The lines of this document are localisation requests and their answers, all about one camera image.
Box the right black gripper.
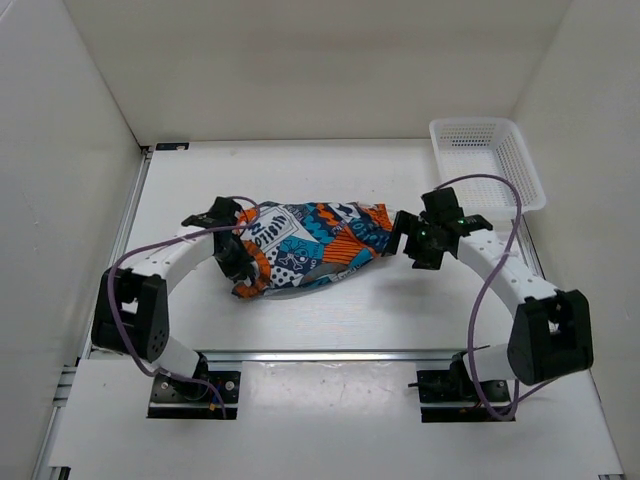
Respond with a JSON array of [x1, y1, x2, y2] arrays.
[[381, 210, 444, 270]]

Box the colourful patterned shorts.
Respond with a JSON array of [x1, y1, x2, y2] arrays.
[[232, 201, 396, 299]]

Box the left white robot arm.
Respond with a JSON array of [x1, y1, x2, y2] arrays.
[[91, 196, 260, 400]]

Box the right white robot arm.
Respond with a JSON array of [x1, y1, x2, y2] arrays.
[[384, 187, 594, 400]]

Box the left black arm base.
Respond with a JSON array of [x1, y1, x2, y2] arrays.
[[147, 366, 242, 421]]

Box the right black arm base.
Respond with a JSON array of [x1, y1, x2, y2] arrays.
[[407, 351, 499, 423]]

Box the white perforated plastic basket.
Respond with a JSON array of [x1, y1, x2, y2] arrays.
[[429, 117, 546, 221]]

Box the small black corner label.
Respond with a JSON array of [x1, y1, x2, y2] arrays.
[[155, 142, 190, 151]]

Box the aluminium front rail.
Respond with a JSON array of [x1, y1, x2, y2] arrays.
[[203, 349, 458, 363]]

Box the right aluminium side rail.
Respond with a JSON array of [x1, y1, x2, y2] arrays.
[[512, 217, 574, 364]]

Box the aluminium side rail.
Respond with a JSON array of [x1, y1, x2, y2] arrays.
[[512, 217, 574, 364], [53, 146, 154, 411]]

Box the left aluminium side rail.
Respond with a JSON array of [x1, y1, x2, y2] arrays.
[[53, 146, 154, 411]]

